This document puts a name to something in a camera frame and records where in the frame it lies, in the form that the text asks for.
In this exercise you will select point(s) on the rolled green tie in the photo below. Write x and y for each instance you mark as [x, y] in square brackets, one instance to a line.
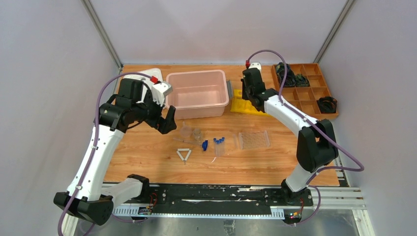
[301, 81]

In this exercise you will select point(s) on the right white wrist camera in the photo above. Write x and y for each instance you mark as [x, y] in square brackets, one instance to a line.
[255, 65]

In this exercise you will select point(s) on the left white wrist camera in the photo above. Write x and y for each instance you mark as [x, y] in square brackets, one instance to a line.
[160, 91]

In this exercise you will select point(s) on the white clay triangle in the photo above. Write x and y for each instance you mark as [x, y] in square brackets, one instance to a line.
[184, 154]

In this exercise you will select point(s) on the rolled dark tie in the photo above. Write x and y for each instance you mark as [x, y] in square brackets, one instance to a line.
[290, 78]

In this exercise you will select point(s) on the white bin lid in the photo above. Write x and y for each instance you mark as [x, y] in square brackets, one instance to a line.
[153, 72]

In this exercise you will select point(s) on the yellow test tube rack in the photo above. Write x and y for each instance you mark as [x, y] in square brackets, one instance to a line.
[239, 105]

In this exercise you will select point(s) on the clear acrylic tube rack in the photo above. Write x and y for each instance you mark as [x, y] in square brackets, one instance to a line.
[253, 140]

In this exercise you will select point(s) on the rolled black tie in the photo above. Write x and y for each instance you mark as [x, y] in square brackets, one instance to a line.
[327, 105]

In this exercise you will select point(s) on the blue clip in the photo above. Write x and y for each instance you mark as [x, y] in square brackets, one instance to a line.
[205, 145]

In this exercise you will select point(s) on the pink plastic bin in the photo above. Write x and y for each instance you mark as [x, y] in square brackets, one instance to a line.
[198, 94]

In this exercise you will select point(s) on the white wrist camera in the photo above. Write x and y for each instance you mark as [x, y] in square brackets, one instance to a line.
[160, 91]
[255, 65]

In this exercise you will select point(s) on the small glass flask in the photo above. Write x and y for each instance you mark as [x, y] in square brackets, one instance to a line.
[197, 135]

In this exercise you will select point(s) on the wooden compartment tray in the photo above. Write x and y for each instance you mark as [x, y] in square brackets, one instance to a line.
[306, 98]

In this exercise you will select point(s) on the blue capped tube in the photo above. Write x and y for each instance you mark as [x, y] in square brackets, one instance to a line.
[218, 143]
[215, 148]
[222, 146]
[219, 147]

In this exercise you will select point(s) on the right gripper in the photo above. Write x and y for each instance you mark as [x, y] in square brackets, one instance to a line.
[245, 96]

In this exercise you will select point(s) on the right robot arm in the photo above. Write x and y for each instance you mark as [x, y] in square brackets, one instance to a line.
[316, 140]

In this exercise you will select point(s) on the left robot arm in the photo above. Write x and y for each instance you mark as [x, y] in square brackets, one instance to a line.
[135, 102]

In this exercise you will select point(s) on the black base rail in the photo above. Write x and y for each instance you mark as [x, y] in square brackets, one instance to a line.
[217, 201]

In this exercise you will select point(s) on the clear syringe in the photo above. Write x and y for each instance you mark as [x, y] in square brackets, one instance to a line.
[188, 142]

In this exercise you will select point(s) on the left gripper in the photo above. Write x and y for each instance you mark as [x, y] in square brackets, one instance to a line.
[159, 115]

